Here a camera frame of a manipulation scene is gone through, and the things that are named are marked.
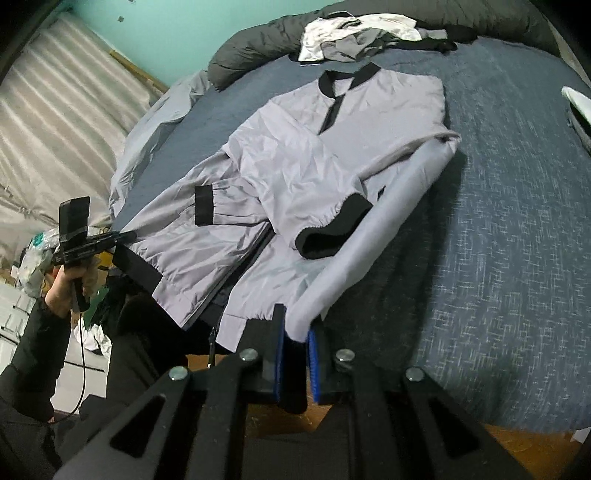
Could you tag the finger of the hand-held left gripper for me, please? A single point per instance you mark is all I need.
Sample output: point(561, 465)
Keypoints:
point(117, 237)

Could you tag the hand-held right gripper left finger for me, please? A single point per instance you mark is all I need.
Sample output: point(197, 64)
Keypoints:
point(278, 367)

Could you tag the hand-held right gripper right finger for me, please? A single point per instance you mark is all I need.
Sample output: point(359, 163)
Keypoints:
point(314, 367)

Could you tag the light grey jacket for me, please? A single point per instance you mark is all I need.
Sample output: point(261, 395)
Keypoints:
point(295, 157)

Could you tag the person's left forearm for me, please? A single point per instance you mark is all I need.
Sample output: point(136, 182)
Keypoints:
point(32, 364)

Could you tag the person's left hand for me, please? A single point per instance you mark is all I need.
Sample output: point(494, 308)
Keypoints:
point(57, 295)

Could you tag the crumpled plastic bag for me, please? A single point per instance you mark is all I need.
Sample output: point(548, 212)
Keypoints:
point(37, 258)

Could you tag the beige curtain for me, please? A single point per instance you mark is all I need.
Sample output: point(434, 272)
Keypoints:
point(60, 120)

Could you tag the white storage box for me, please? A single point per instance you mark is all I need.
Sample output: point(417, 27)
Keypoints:
point(14, 314)

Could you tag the light grey pillow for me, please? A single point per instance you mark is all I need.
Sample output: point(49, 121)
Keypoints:
point(152, 124)

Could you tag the dark grey duvet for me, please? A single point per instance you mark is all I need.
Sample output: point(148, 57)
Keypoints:
point(258, 46)

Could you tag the white garment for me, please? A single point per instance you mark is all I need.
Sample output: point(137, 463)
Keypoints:
point(318, 32)

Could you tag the dark grey garment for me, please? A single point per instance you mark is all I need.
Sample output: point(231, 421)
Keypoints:
point(346, 46)

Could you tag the folded grey garment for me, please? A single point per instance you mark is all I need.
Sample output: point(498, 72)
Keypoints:
point(581, 131)

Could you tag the black garment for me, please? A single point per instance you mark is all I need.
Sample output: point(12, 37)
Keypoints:
point(455, 34)

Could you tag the wooden frame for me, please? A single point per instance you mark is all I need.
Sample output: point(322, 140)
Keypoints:
point(138, 71)

